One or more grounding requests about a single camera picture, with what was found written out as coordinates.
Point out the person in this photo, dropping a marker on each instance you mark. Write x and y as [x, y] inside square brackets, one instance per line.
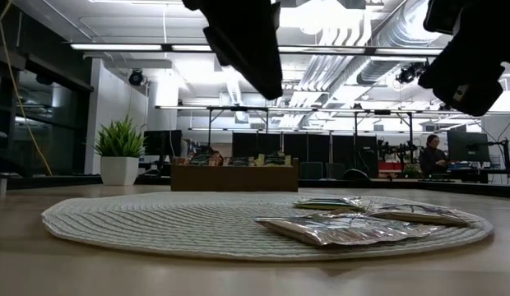
[432, 158]

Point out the wooden three-compartment box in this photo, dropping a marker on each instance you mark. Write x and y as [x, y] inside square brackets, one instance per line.
[234, 178]

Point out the black ceiling camera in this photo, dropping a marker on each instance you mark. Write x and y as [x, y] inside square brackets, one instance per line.
[136, 77]

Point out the black background robot arm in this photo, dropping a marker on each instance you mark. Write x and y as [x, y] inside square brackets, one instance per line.
[397, 150]

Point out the black metal station frame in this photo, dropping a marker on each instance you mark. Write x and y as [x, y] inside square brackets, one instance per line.
[238, 108]

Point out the red storage bin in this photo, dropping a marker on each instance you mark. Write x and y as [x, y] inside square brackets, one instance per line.
[386, 166]

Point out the green plant in white pot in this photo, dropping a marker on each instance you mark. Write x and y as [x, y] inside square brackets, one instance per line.
[120, 156]

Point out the black computer monitor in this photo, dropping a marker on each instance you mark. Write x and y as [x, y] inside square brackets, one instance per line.
[162, 141]
[467, 146]

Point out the black partition panels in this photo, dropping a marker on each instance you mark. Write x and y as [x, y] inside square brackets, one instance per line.
[247, 144]

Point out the yellow tea bag packet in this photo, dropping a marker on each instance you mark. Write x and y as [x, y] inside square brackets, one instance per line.
[329, 203]

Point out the black aluminium table frame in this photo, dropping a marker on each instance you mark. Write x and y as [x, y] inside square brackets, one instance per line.
[53, 180]

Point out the dark green chair back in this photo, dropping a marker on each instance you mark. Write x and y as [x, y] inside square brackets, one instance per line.
[311, 170]

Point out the white round woven placemat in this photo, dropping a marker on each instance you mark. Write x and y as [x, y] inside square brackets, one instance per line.
[156, 222]

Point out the black track light cluster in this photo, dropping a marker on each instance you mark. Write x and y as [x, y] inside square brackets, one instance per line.
[409, 73]

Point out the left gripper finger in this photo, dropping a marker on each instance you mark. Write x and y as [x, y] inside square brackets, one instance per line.
[238, 66]
[259, 57]

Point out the grey table post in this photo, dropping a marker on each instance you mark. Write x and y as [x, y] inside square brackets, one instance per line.
[2, 183]

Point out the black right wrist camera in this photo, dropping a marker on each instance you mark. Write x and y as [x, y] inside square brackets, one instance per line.
[442, 14]

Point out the long linear ceiling light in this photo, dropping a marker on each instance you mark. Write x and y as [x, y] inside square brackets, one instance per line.
[115, 47]

